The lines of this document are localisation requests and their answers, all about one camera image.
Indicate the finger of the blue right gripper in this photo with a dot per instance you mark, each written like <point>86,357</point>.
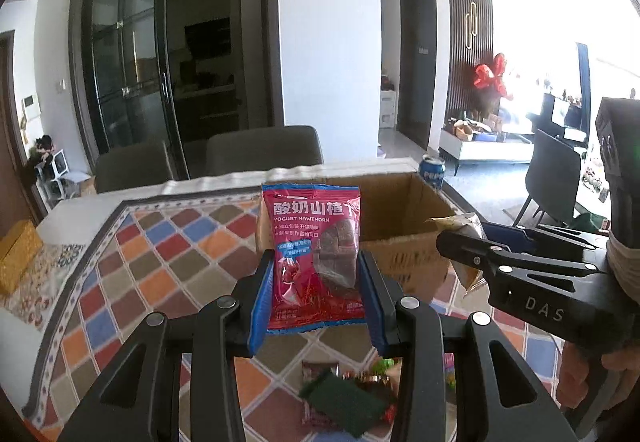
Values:
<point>515,238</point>

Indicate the beige fortune biscuits bag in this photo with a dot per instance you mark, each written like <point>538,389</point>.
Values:
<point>457,235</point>

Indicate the grey dining chair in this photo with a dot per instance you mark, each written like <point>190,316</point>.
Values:
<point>136,166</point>
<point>262,149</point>

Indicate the red yogurt hawthorn snack bag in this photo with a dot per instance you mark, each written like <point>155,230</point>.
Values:
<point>315,233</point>

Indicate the white storage shelf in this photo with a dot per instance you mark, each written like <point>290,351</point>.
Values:
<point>388,104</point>

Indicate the dark chair at right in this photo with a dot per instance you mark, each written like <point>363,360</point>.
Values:
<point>552,178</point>

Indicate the brown cardboard box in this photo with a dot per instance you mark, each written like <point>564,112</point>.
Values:
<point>397,213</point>

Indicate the red flower decoration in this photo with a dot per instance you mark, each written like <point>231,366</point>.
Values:
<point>486,76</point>

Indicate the right grey dining chair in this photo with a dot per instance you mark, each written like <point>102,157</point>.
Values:
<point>262,149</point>

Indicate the white tv cabinet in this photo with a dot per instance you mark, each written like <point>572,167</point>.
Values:
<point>457,152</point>

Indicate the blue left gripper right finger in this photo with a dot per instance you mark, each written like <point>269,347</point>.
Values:
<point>372,291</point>

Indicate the green toy candy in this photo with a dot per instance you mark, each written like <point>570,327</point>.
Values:
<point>387,367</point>

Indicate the white stool with bag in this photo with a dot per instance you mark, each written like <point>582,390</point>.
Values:
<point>55,181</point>

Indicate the dark green snack pouch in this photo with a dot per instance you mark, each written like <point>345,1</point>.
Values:
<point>351,407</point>

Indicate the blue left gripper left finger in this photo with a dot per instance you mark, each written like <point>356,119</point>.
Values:
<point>261,301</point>

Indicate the blue pepsi can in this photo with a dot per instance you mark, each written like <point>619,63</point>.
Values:
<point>432,170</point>

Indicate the left grey dining chair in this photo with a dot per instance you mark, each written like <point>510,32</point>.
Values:
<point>136,166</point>

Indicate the patterned floral placemat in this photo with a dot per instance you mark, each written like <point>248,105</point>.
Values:
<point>34,298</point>

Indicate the colourful diamond pattern tablecloth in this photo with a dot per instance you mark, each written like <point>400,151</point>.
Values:
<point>174,256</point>

